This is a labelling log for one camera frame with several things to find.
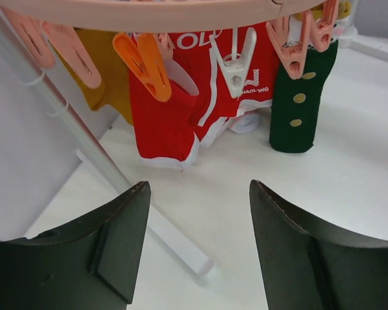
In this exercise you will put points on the pink round clip hanger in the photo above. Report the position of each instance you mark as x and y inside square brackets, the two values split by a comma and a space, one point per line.
[158, 16]

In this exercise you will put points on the silver clothes rack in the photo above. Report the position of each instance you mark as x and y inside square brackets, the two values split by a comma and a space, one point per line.
[33, 78]

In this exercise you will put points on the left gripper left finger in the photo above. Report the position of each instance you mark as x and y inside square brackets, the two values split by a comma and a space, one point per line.
[90, 262]

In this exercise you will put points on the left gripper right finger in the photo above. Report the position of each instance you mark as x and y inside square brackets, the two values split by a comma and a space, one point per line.
[309, 263]

